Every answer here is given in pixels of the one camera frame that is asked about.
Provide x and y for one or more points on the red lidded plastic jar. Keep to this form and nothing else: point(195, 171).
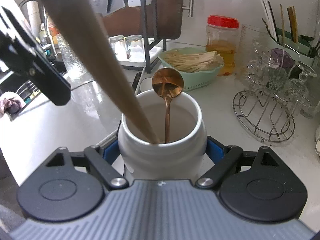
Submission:
point(222, 36)

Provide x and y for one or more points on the glass tumbler right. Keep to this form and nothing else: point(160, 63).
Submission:
point(134, 45)

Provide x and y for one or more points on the metal wire cup rack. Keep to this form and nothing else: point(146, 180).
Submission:
point(265, 112)

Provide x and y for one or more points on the white ceramic spoon black rim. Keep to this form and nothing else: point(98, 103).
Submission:
point(146, 84)

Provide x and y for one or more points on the brown wooden cutting board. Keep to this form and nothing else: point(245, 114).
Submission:
point(128, 21)

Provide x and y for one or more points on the copper spoon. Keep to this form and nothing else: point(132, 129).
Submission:
point(167, 84)

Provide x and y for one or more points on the upside down glass cup right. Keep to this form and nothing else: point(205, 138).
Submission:
point(295, 90)

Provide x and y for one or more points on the green plastic basket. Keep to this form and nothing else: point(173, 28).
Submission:
point(192, 80)

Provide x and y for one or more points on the white electric kettle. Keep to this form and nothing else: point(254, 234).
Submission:
point(317, 140)

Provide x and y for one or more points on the white tray under tumblers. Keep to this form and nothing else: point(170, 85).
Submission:
point(137, 59)

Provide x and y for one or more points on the purple lidded container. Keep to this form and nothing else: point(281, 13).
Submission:
point(285, 58)

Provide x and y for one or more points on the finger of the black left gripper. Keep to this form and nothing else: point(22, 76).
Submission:
point(46, 78)

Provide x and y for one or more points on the upside down glass cup left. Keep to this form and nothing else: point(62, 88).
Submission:
point(258, 68)

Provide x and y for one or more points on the green chopstick holder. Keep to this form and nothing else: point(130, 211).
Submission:
point(305, 45)

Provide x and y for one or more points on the bundle of wooden sticks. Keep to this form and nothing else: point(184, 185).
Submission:
point(194, 62)

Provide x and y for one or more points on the tall clear glass cup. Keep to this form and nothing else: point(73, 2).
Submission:
point(245, 53)

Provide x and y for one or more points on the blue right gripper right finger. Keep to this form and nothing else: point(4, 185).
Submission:
point(215, 150)

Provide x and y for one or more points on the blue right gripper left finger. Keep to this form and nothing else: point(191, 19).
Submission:
point(110, 151)

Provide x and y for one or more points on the textured glass bottle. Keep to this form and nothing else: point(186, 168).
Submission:
point(75, 68)

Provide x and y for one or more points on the black metal shelf rack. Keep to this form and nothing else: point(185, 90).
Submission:
point(149, 23)

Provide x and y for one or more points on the upside down glass cup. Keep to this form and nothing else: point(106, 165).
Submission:
point(258, 68)
point(295, 90)

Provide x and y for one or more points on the white ceramic utensil jar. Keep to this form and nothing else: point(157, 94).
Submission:
point(181, 158)

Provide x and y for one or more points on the long wooden stick utensil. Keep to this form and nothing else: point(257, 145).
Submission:
point(85, 34)

